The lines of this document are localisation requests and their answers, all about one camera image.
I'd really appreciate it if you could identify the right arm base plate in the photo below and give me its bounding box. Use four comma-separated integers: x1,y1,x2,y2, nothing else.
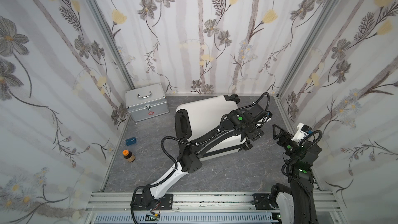
252,193,294,211

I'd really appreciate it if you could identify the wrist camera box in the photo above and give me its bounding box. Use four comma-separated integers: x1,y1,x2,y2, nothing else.
261,111,273,122
291,123,312,143

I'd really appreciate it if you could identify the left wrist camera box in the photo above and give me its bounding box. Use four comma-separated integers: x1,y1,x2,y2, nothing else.
261,111,273,122

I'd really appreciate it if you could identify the silver aluminium first-aid case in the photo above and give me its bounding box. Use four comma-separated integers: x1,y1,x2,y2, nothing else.
125,83,170,122

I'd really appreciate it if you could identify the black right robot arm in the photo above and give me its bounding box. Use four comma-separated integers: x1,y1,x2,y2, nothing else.
267,124,323,224

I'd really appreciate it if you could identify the white slotted cable duct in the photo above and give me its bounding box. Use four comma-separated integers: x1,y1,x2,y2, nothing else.
93,213,279,224

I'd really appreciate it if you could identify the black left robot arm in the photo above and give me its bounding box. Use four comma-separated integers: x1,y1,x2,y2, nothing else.
130,92,272,224

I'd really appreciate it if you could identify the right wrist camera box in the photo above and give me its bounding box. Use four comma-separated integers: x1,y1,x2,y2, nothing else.
291,123,312,143

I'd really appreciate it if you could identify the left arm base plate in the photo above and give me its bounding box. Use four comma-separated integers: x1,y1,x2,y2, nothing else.
130,194,174,211

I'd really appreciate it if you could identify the brown bottle orange cap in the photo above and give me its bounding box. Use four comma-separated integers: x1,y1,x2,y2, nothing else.
122,149,135,162

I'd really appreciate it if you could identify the white hard-shell suitcase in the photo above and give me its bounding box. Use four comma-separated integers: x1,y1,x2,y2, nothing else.
175,94,252,161

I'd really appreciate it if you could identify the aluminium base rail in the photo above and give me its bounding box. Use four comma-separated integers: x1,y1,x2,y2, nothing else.
85,191,341,213

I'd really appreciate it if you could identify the small blue box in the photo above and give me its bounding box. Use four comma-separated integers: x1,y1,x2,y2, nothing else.
125,137,137,146

